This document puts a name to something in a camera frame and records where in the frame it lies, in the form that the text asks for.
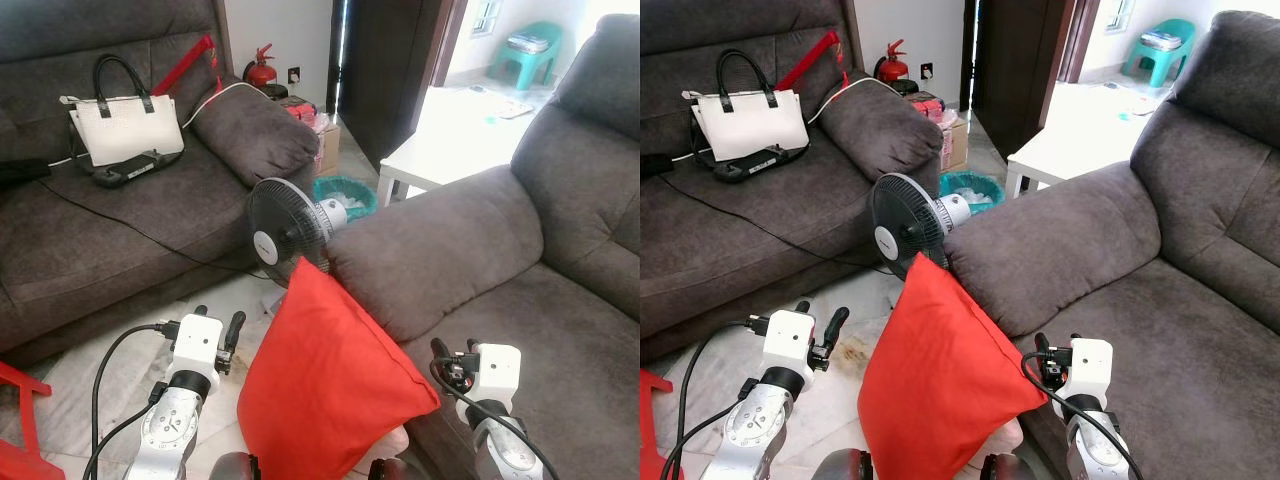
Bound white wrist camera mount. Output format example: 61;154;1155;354
762;310;816;366
475;344;523;403
1068;338;1115;396
172;314;226;376

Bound red plastic stool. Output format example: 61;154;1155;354
640;370;673;480
0;360;66;480

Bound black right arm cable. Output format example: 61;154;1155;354
428;355;561;480
1020;350;1146;480

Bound green plastic stool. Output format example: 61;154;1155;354
1122;18;1196;88
490;22;563;91

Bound red fire extinguisher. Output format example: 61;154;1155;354
874;38;911;84
243;43;279;91

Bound white handbag black handles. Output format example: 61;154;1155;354
690;48;811;163
68;54;186;168

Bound white side table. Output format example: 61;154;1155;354
377;85;561;206
1005;85;1171;198

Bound cardboard box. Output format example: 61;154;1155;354
315;120;343;178
940;115;969;171

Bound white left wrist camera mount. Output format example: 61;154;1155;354
762;310;816;366
172;314;226;376

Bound dark grey fabric loveseat sofa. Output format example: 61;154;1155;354
943;10;1280;480
325;12;641;480

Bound black electric fan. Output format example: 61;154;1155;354
868;172;973;279
246;178;351;281

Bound red pillow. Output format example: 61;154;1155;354
237;256;441;480
857;252;1049;480

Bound red stick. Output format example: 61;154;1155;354
775;30;843;91
150;35;219;96

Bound dark grey fabric long sofa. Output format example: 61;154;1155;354
640;0;943;361
0;0;321;366

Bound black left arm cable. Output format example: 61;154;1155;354
82;318;183;480
660;316;771;480

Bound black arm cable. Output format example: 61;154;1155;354
1020;350;1146;480
82;318;183;480
428;355;561;480
660;316;771;480

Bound robot left leg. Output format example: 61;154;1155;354
812;448;873;480
205;452;263;480

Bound black flat device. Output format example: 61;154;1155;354
712;145;811;184
90;150;186;189

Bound green mesh basket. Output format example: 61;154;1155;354
313;176;379;223
938;170;1004;213

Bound dark wooden door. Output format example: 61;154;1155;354
965;0;1086;161
335;0;466;171

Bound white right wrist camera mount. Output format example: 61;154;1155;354
1068;338;1115;396
475;344;523;403

